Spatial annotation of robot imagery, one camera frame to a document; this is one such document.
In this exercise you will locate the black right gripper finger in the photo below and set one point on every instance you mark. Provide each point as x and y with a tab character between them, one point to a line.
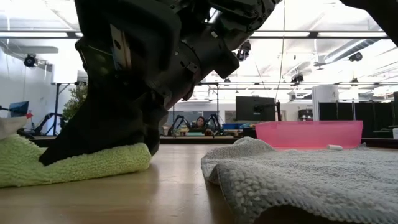
155	127
99	124

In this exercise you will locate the black box appliance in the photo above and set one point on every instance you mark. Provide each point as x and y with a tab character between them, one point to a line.
306	115

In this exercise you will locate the black metal frame stand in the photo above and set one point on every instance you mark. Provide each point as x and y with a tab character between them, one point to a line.
217	105

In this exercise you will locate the white container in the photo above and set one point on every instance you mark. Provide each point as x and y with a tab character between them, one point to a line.
395	133

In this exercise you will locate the green microfiber towel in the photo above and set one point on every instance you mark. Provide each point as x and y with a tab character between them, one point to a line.
93	165

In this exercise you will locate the person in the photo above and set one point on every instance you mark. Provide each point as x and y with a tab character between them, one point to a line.
200	125

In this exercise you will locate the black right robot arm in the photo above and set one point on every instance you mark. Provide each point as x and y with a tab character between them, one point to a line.
245	18

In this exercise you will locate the blue-screen monitor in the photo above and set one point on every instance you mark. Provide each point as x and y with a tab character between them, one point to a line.
19	109

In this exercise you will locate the grey microfiber towel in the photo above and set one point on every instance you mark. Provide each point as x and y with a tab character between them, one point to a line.
311	186

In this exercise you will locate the black background robot arm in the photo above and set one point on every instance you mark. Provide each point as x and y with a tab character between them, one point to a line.
215	122
178	123
46	123

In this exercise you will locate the black computer monitor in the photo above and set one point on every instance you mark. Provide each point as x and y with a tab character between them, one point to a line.
255	109

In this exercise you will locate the black partition panels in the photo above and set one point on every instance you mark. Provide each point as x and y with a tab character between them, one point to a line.
357	118

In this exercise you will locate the green bushy plant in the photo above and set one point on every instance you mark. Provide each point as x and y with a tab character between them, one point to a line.
76	104

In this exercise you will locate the pink translucent plastic basket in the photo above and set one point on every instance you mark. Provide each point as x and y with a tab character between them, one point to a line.
311	133

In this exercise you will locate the red flat bar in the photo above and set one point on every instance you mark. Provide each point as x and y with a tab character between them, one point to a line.
29	115

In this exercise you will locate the blue storage bin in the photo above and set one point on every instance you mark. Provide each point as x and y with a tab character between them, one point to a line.
233	126

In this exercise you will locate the small white cylinder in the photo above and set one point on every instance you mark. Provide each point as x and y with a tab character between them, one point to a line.
334	147

